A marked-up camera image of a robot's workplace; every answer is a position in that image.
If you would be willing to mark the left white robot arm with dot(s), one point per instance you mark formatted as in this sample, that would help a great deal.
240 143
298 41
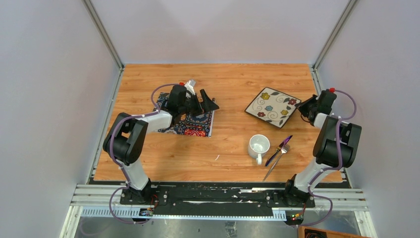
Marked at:
125 140

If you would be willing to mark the purple handled knife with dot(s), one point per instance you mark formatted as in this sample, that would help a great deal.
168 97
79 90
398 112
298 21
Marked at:
278 149

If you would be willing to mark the white mug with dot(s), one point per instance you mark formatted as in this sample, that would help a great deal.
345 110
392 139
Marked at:
258 146

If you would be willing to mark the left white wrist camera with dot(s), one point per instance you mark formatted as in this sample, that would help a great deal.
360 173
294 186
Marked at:
190 86

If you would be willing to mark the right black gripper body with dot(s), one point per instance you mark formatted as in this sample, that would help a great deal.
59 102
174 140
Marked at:
315 109

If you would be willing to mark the silver fork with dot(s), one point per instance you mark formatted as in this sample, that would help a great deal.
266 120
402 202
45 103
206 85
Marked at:
284 150

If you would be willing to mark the colourful patterned placemat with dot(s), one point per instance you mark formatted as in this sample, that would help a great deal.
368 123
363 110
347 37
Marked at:
200 125

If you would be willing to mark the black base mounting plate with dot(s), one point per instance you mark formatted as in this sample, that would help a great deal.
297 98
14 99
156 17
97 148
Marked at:
226 199

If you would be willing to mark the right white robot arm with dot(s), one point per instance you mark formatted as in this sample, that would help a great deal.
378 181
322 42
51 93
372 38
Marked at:
334 149

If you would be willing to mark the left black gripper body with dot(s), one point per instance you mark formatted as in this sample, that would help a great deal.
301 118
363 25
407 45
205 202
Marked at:
191 105

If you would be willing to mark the aluminium frame rail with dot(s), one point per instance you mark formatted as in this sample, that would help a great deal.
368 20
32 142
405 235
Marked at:
104 200

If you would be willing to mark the orange wooden box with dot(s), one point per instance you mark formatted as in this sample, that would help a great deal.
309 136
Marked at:
309 232

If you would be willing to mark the square floral plate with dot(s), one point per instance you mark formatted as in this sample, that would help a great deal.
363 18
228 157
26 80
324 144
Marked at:
273 106

